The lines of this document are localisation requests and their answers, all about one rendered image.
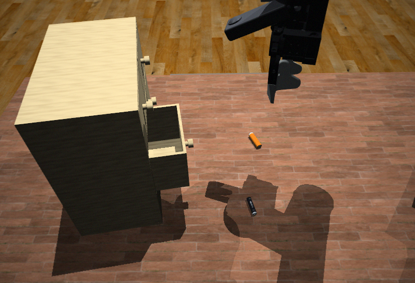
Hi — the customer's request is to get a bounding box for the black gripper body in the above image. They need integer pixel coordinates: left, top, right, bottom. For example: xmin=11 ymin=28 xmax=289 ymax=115
xmin=269 ymin=0 xmax=329 ymax=65

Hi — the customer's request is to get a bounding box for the black battery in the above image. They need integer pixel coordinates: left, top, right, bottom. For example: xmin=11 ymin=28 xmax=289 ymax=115
xmin=247 ymin=197 xmax=257 ymax=215

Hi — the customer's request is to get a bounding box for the beige wooden drawer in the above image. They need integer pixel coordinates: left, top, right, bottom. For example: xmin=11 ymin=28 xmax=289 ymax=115
xmin=136 ymin=25 xmax=150 ymax=96
xmin=144 ymin=70 xmax=157 ymax=105
xmin=137 ymin=65 xmax=154 ymax=152

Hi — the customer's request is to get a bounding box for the wooden chest of drawers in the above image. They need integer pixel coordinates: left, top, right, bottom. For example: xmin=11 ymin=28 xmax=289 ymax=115
xmin=14 ymin=17 xmax=163 ymax=236

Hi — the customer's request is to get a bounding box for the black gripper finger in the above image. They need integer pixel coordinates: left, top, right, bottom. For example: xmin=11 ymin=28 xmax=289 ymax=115
xmin=278 ymin=59 xmax=302 ymax=75
xmin=267 ymin=43 xmax=301 ymax=103

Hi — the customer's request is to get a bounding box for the orange aa battery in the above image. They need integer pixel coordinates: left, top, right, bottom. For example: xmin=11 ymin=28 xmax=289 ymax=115
xmin=249 ymin=132 xmax=262 ymax=148

